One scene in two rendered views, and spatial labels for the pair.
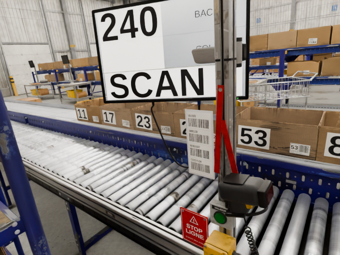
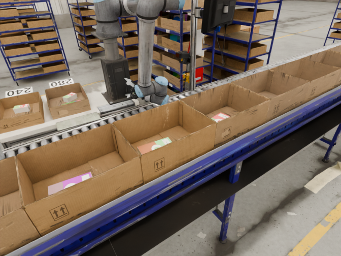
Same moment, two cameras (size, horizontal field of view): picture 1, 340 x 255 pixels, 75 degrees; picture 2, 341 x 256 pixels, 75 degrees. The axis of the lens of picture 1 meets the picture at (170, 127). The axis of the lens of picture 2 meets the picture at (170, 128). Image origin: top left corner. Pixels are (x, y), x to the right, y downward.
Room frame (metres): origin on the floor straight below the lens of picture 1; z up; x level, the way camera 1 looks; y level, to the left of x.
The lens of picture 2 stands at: (0.95, -2.00, 1.60)
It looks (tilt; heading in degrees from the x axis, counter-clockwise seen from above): 34 degrees down; 109
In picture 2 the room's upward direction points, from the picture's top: 2 degrees counter-clockwise
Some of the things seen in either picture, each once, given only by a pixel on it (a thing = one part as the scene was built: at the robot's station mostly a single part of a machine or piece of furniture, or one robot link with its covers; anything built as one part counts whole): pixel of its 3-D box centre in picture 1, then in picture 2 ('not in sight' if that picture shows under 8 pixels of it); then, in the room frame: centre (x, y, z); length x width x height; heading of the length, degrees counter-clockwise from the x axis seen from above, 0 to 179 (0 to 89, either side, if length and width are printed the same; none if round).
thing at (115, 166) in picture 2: not in sight; (82, 171); (0.40, -1.49, 0.97); 0.39 x 0.29 x 0.17; 51
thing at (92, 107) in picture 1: (100, 110); not in sight; (2.11, 0.65, 0.96); 0.39 x 0.29 x 0.17; 52
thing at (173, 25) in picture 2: not in sight; (181, 22); (0.27, 0.55, 1.19); 0.40 x 0.30 x 0.10; 141
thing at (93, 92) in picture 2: not in sight; (71, 104); (-0.37, -0.66, 0.74); 1.00 x 0.58 x 0.03; 47
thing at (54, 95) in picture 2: not in sight; (67, 99); (-0.36, -0.69, 0.80); 0.38 x 0.28 x 0.10; 136
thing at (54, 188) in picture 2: not in sight; (74, 194); (0.41, -1.57, 0.92); 0.16 x 0.11 x 0.07; 45
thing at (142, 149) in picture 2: not in sight; (158, 154); (0.64, -1.26, 0.92); 0.16 x 0.11 x 0.07; 44
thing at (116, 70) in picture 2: not in sight; (116, 77); (-0.03, -0.43, 0.91); 0.26 x 0.26 x 0.33; 47
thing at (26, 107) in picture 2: not in sight; (22, 108); (-0.64, -0.89, 0.78); 0.10 x 0.06 x 0.05; 35
